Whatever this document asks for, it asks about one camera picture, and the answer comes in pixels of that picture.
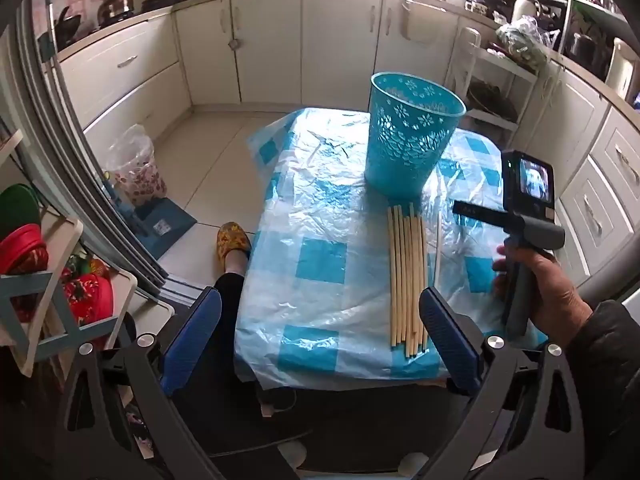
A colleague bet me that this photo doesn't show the single thin pale chopstick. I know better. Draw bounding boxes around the single thin pale chopstick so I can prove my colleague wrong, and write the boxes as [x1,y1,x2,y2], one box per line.
[433,211,442,287]

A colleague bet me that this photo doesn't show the grey sliding door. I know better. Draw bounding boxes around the grey sliding door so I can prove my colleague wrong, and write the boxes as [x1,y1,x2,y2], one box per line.
[0,0,177,303]

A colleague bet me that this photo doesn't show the steel pot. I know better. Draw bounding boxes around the steel pot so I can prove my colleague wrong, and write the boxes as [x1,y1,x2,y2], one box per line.
[567,32,609,70]

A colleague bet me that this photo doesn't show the blue dustpan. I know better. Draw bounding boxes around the blue dustpan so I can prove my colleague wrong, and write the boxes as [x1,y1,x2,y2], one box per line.
[102,170,199,262]

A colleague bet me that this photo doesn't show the white thermos jug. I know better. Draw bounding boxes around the white thermos jug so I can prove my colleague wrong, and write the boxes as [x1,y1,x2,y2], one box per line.
[512,0,544,27]

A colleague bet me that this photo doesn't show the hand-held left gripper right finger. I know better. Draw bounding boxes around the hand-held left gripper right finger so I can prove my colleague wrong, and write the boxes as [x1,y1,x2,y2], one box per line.
[415,286,586,480]

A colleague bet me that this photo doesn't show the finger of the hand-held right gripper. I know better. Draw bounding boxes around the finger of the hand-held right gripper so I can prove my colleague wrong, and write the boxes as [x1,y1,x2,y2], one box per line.
[452,200,507,227]

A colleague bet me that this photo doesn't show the white kitchen cabinets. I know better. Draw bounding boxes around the white kitchen cabinets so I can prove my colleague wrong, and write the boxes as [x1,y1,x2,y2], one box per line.
[47,0,640,286]

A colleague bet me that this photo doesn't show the red plastic basin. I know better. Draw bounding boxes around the red plastic basin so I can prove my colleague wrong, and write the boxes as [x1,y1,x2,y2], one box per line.
[0,224,49,276]

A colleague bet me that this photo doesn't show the white storage rack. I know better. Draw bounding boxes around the white storage rack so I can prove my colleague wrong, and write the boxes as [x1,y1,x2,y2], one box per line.
[0,217,139,377]

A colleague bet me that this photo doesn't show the red floral basin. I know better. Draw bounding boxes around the red floral basin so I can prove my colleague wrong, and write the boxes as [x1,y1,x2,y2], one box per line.
[61,260,115,326]

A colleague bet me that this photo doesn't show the yellow patterned slipper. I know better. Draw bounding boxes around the yellow patterned slipper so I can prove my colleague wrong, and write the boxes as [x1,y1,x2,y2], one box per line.
[216,221,252,263]

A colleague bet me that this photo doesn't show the person's right forearm dark sleeve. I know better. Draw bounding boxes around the person's right forearm dark sleeve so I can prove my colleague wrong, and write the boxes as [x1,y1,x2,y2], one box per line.
[564,300,640,480]

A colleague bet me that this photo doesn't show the black wok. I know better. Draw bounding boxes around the black wok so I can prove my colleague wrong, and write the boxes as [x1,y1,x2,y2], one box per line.
[50,6,84,50]

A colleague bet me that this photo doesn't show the clear plastic trash bag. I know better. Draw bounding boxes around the clear plastic trash bag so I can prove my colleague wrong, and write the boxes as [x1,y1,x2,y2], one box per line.
[102,124,169,209]

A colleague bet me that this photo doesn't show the bundle of wooden chopsticks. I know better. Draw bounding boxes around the bundle of wooden chopsticks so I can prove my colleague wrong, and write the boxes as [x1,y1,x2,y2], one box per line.
[387,202,430,358]

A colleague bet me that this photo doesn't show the person's right hand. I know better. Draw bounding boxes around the person's right hand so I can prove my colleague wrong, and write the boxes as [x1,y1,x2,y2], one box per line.
[491,244,597,343]

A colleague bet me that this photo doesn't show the plastic bag of greens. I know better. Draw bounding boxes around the plastic bag of greens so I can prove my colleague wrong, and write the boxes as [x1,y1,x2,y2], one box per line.
[495,15,550,72]

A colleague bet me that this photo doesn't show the green plastic basin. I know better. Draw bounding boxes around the green plastic basin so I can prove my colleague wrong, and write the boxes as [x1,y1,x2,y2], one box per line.
[0,183,42,241]

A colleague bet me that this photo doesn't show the person's leg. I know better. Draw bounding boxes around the person's leg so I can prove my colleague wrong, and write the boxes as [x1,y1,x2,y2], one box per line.
[212,251,247,313]

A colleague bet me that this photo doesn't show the white trolley shelf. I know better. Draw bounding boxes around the white trolley shelf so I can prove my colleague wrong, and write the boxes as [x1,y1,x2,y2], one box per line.
[445,26,539,136]

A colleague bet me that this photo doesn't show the steel kettle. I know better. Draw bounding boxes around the steel kettle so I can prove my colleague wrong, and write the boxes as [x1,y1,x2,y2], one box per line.
[97,0,137,28]

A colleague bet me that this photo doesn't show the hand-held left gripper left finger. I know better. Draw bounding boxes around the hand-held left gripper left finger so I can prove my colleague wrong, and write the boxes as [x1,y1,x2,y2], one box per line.
[55,287,226,480]

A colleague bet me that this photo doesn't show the dark cloth on trolley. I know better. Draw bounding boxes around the dark cloth on trolley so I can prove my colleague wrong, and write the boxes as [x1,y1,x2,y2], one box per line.
[466,80,519,122]

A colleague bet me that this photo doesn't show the blue perforated plastic basket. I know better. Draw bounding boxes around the blue perforated plastic basket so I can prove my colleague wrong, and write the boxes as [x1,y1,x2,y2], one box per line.
[364,71,467,197]

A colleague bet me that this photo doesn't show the teal stool frame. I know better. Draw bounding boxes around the teal stool frame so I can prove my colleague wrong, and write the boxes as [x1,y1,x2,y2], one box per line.
[0,269,81,358]

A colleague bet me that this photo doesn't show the white electric kettle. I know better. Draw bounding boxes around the white electric kettle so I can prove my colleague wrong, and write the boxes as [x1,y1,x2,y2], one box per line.
[606,37,639,102]

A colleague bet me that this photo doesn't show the blue checkered plastic tablecloth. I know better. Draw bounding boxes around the blue checkered plastic tablecloth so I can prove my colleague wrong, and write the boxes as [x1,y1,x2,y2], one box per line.
[235,107,551,392]

